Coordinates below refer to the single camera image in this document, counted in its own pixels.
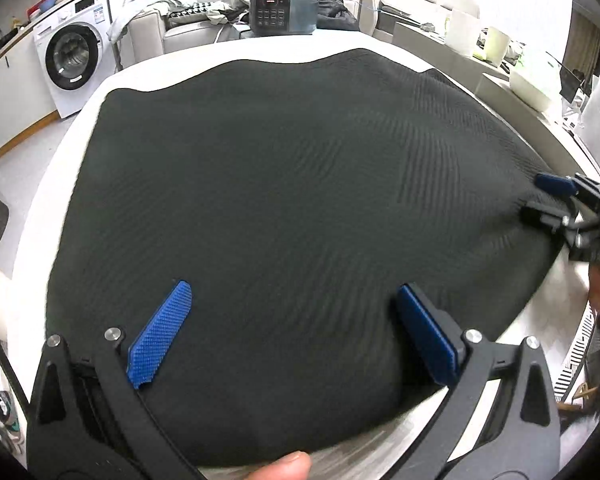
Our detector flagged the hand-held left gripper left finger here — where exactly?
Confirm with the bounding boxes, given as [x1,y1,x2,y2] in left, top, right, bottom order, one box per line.
[27,280,203,480]

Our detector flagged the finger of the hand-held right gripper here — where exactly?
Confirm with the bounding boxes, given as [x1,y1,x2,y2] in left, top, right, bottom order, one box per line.
[535,172,600,201]
[520,200,581,233]

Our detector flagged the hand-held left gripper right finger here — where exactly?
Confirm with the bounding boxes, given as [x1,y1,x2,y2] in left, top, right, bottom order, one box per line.
[391,282,561,480]

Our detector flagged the black knit garment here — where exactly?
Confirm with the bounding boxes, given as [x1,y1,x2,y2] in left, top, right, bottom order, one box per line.
[45,47,563,463]

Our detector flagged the grey crumpled clothes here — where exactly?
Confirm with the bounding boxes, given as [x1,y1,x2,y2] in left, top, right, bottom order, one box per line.
[107,0,171,43]

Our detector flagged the person's left hand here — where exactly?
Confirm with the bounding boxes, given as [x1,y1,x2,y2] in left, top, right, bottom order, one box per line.
[232,451,312,480]

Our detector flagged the white rectangular box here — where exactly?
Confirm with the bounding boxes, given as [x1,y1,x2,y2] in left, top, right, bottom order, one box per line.
[509,52,563,111]

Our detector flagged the black white striped rug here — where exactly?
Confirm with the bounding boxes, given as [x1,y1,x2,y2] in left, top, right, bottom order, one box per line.
[552,305,598,403]

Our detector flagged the white bucket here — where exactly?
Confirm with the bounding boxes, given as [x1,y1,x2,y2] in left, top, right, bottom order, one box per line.
[480,26,511,67]

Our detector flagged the black metal rod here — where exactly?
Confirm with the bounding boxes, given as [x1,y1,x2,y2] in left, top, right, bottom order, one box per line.
[0,307,31,413]

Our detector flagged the white green sneaker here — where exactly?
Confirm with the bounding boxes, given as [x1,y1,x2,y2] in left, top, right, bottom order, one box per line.
[0,391,27,443]

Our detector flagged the tall white bin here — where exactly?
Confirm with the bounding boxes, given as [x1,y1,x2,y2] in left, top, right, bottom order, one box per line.
[445,7,481,57]

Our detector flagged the white base cabinet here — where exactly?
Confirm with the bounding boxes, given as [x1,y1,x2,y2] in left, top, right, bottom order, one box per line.
[0,25,61,158]

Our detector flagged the white washing machine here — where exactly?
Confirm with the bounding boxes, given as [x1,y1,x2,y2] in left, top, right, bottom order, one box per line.
[32,0,118,120]

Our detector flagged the light grey sofa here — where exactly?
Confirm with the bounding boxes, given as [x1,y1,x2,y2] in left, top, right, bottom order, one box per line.
[112,0,368,68]

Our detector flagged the black white checked cloth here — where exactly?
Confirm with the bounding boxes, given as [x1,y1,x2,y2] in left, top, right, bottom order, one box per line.
[167,1,251,28]

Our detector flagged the stacked plastic basins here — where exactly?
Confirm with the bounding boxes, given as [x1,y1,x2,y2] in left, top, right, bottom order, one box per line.
[26,0,62,21]

